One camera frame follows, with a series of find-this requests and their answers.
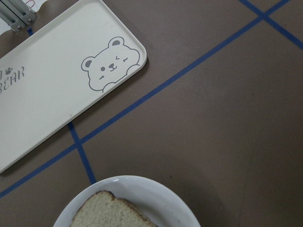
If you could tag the aluminium frame post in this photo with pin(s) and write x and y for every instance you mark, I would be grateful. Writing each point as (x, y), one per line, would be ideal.
(16, 14)

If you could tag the cream bear tray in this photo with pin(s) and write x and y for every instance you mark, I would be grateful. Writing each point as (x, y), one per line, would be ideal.
(59, 72)

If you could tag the bread slice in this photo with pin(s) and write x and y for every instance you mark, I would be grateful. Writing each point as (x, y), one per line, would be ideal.
(103, 209)

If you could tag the white round plate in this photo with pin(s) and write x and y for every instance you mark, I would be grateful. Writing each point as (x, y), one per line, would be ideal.
(160, 204)

